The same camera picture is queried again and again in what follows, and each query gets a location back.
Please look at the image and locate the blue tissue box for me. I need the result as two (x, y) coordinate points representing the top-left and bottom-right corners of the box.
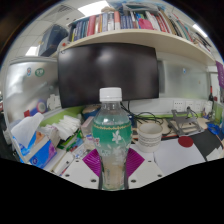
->
(10, 112), (58, 169)

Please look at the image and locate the purple hanging banner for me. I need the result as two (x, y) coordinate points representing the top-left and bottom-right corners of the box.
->
(215, 60), (224, 88)

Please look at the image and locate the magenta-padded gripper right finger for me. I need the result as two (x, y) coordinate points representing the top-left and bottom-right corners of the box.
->
(125, 148), (165, 190)

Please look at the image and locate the dark blue storage box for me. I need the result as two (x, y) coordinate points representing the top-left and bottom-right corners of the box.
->
(39, 24), (69, 58)

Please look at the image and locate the green-labelled clear drink bottle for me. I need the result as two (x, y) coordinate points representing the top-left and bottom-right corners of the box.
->
(91, 87), (133, 192)

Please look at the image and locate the dark wine bottle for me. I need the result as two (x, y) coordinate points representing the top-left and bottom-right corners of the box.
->
(208, 85), (215, 103)

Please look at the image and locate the grey metal laptop stand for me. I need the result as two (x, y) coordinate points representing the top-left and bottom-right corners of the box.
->
(167, 107), (205, 137)

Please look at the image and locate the round green sticker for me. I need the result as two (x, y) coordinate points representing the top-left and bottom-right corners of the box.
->
(34, 67), (45, 78)

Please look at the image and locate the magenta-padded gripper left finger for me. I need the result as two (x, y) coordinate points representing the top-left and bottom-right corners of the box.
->
(61, 148), (103, 190)

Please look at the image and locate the white round jar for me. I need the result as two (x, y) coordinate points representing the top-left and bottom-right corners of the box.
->
(203, 101), (214, 116)

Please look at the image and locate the black computer monitor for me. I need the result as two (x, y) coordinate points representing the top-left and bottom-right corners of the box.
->
(57, 42), (160, 109)

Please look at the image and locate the white folded napkin stack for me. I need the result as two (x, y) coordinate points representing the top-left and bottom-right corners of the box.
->
(52, 114), (82, 141)

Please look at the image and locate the black cable bundle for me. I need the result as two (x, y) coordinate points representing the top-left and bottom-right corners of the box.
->
(120, 101), (168, 129)

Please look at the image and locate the white wall socket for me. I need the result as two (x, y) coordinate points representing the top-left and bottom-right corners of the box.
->
(194, 99), (204, 112)
(184, 99), (195, 112)
(172, 99), (185, 113)

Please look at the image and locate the beige wall shelf with books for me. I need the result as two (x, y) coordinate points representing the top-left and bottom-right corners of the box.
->
(59, 1), (218, 66)

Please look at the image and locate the round blue container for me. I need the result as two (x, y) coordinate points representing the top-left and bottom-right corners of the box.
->
(81, 104), (101, 121)

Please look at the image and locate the flat round red coaster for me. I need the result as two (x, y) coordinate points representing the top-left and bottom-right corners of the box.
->
(177, 135), (195, 148)

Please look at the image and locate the white zigzag-patterned cup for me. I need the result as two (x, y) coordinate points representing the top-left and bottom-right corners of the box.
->
(137, 122), (164, 154)

